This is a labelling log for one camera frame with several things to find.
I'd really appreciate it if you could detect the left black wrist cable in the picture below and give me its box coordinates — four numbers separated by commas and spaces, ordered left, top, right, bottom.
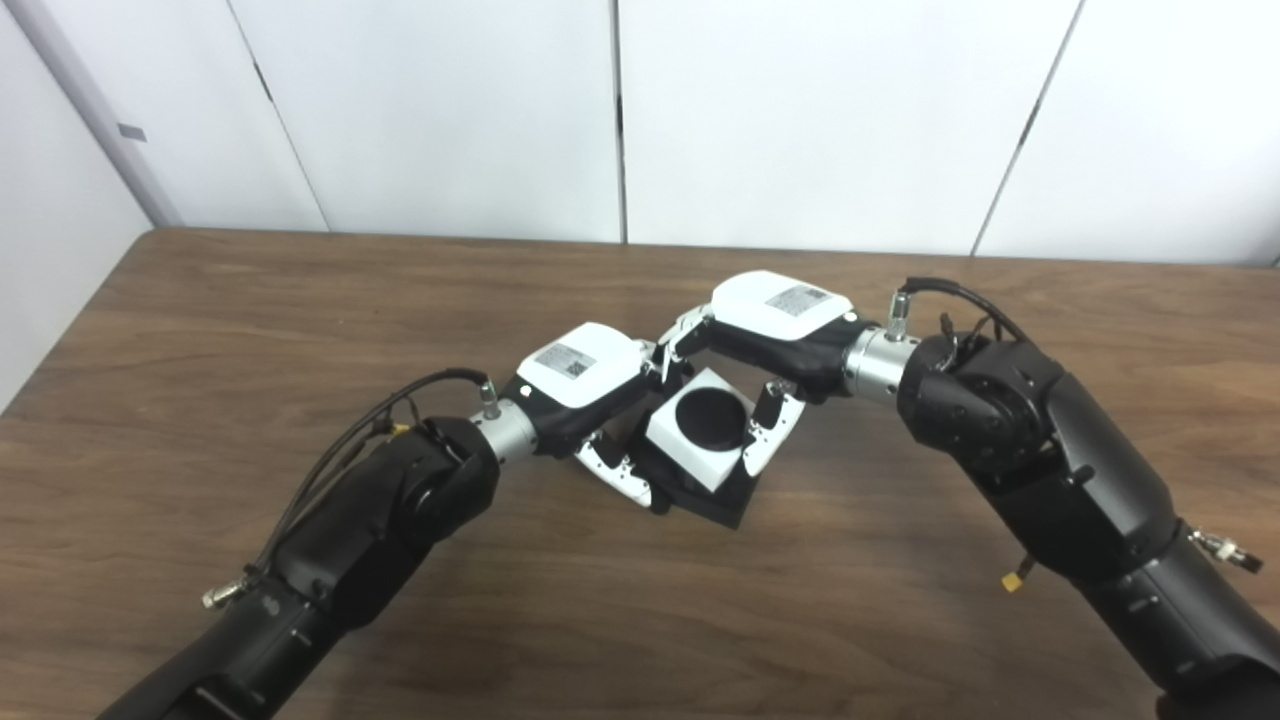
200, 368, 501, 611

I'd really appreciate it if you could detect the black peg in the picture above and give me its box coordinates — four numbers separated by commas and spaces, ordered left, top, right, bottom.
625, 385, 766, 530

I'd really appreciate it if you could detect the white square piece with hole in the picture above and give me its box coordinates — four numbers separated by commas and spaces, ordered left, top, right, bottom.
645, 367, 758, 493

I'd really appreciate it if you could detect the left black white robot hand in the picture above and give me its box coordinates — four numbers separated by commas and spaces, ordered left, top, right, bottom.
470, 322, 691, 511

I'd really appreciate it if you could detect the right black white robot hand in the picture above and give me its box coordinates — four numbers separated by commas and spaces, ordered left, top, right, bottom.
655, 270, 921, 481

